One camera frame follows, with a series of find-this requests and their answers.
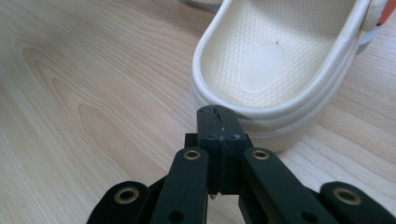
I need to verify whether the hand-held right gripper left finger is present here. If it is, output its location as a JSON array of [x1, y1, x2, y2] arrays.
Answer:
[[185, 105, 223, 195]]

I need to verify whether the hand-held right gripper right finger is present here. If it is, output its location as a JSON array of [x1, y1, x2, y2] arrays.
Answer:
[[216, 105, 254, 196]]

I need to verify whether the white clog shoe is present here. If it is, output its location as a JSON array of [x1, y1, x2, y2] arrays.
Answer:
[[190, 0, 396, 153]]

